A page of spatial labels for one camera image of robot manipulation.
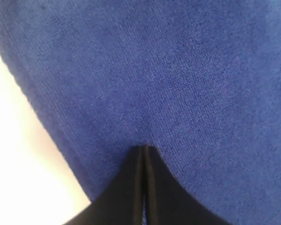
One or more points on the blue towel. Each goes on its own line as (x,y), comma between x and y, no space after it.
(198,79)

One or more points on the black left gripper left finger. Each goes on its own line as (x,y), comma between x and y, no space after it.
(121,203)

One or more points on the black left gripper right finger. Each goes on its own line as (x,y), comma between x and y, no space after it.
(166,201)

